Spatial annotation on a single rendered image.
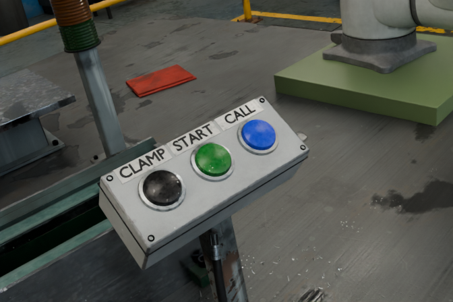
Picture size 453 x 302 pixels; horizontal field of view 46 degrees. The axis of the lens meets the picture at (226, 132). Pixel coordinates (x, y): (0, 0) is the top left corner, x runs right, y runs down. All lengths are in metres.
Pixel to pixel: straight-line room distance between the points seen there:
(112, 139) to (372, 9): 0.57
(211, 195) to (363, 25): 0.78
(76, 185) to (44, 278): 0.18
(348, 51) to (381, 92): 0.18
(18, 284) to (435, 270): 0.48
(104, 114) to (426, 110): 0.57
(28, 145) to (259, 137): 0.77
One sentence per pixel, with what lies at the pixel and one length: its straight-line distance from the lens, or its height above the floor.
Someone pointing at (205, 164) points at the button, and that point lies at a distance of 0.43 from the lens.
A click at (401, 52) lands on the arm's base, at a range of 1.19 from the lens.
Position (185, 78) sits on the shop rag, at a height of 0.81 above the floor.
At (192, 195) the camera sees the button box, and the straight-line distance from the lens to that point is 0.43.
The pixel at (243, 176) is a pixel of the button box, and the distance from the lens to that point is 0.44.
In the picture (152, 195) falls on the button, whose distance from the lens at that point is 0.41.
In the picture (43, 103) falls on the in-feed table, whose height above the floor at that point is 0.92.
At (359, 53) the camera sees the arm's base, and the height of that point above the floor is 0.86.
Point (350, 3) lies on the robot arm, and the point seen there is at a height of 0.96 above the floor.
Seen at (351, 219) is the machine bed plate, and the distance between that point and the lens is 0.79.
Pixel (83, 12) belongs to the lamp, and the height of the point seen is 1.09.
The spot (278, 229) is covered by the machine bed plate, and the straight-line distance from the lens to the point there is 0.79.
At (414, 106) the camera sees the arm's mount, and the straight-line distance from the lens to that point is 1.01.
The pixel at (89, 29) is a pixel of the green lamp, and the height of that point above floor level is 1.06.
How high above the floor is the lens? 1.29
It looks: 28 degrees down
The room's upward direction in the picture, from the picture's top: 11 degrees counter-clockwise
